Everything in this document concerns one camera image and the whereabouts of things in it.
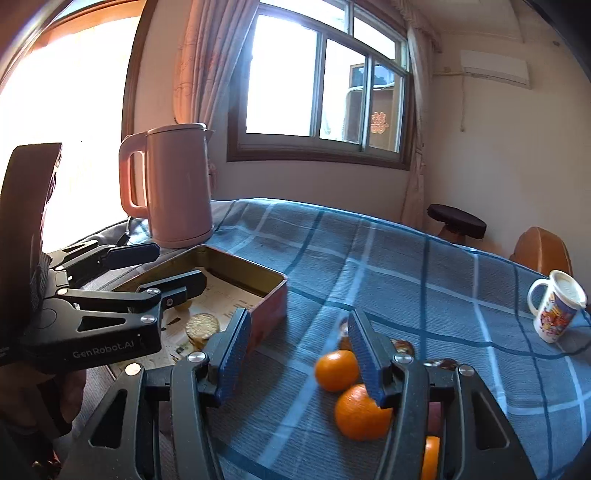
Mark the pink electric kettle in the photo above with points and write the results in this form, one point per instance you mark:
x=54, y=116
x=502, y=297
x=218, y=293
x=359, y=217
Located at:
x=175, y=184

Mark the blue plaid tablecloth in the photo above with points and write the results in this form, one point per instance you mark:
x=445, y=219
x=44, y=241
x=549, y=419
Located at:
x=415, y=277

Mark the brown framed window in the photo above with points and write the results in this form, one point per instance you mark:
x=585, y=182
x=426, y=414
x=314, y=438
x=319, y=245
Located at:
x=320, y=83

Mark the printed paper lining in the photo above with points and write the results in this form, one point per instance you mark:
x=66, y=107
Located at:
x=226, y=297

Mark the orange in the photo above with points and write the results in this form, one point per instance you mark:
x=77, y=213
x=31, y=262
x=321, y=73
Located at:
x=334, y=371
x=431, y=459
x=360, y=415

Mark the brown leather chair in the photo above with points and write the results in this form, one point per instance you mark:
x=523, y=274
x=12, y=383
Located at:
x=540, y=249

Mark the wooden door frame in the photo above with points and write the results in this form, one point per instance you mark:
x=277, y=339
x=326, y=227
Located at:
x=134, y=92

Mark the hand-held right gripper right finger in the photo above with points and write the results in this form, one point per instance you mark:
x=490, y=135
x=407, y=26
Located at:
x=364, y=360

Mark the round golden biscuit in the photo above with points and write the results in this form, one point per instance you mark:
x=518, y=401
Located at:
x=202, y=324

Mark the white printed mug with lid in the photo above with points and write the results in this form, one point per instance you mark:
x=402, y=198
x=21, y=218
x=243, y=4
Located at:
x=554, y=314

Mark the pink patterned curtain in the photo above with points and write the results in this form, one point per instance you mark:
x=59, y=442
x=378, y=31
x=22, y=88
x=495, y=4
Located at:
x=418, y=138
x=207, y=60

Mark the red paper-cut window decoration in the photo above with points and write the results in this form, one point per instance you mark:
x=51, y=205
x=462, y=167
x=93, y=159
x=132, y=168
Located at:
x=378, y=122

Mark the white air conditioner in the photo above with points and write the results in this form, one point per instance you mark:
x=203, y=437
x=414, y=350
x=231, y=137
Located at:
x=494, y=67

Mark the small tan brown fruit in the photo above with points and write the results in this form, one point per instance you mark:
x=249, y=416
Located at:
x=445, y=364

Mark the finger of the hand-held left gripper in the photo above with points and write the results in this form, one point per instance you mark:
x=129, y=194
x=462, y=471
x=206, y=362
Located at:
x=184, y=282
x=134, y=254

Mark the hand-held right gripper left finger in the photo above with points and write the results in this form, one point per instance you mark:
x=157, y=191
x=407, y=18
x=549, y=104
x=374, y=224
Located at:
x=235, y=353

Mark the dark round stool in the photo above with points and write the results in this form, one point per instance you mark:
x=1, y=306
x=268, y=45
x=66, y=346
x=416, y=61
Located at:
x=457, y=219

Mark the red and gold tin box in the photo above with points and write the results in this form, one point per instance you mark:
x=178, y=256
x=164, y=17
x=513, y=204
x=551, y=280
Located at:
x=272, y=304

